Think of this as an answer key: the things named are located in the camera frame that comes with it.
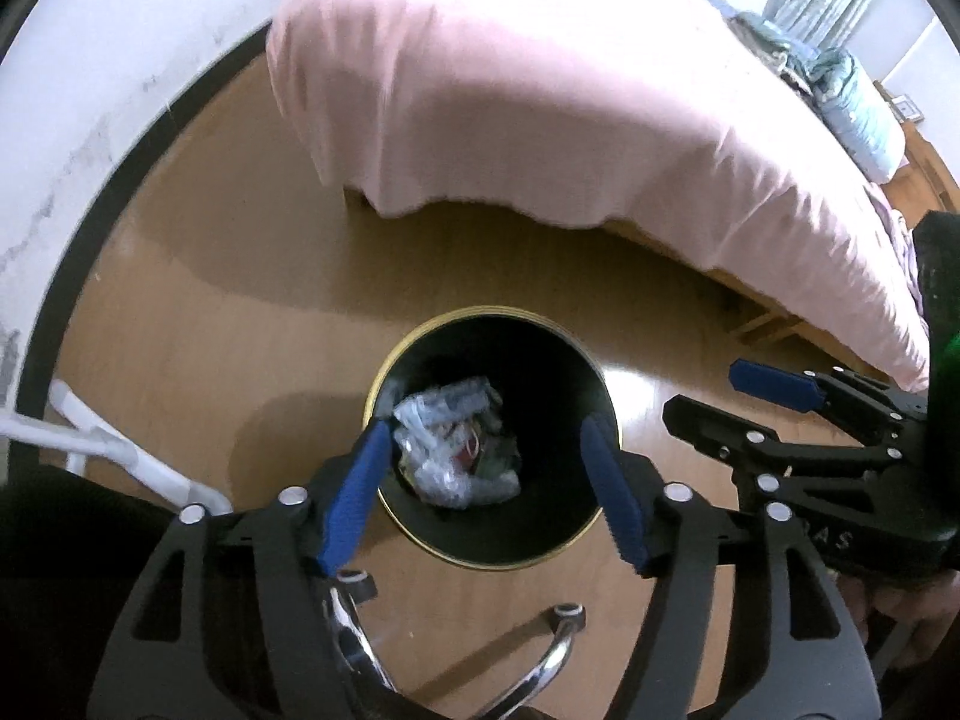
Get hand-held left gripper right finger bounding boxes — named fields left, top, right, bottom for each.
left=579, top=416, right=882, bottom=720

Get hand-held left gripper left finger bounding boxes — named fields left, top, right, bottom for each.
left=90, top=420, right=398, bottom=720

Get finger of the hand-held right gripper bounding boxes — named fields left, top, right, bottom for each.
left=664, top=394, right=902, bottom=478
left=730, top=360, right=929, bottom=437

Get clear plastic bag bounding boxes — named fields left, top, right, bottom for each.
left=391, top=379, right=524, bottom=509

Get black trash bin gold rim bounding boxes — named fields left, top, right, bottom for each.
left=362, top=306, right=622, bottom=569

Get person's right hand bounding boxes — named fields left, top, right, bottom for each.
left=861, top=577, right=960, bottom=674

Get chrome chair base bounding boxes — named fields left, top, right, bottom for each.
left=328, top=568, right=587, bottom=720

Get white tube rack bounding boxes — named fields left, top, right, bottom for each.
left=0, top=381, right=235, bottom=517

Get wooden headboard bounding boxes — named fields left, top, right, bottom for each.
left=883, top=126, right=960, bottom=227

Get light blue pillow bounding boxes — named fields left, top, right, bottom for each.
left=806, top=49, right=906, bottom=182

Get patterned bundled clothes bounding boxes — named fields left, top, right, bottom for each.
left=724, top=11, right=820, bottom=95

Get bed with pink sheet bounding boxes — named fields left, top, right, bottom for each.
left=266, top=0, right=932, bottom=392

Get wooden bed frame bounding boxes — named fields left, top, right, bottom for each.
left=343, top=187, right=901, bottom=385

